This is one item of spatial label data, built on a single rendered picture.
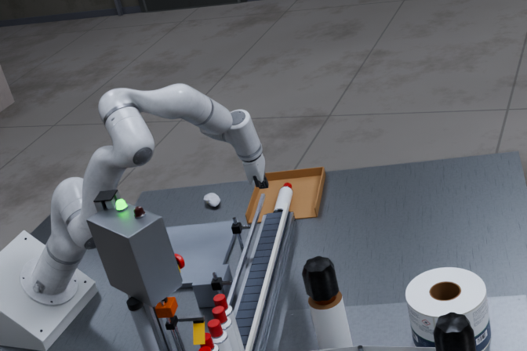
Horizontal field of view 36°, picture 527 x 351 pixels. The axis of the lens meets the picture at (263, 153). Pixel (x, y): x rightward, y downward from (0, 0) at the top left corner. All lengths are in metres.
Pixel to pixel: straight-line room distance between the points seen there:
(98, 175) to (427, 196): 1.19
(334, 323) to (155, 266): 0.52
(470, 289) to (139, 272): 0.84
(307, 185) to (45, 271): 1.04
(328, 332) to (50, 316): 0.99
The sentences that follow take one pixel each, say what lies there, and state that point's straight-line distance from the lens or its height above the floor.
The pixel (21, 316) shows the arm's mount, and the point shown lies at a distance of 2.66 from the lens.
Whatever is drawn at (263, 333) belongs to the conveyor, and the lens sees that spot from 2.34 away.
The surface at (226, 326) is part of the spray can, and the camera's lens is 2.11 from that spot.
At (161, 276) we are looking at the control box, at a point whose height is 1.34.
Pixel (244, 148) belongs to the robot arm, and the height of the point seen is 1.25.
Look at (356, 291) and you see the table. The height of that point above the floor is 0.83.
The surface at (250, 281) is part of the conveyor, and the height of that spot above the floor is 0.88.
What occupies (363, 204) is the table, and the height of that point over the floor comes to 0.83.
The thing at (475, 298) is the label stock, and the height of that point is 1.02.
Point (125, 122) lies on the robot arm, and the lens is 2.15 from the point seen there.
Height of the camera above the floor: 2.32
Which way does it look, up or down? 26 degrees down
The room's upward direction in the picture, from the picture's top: 14 degrees counter-clockwise
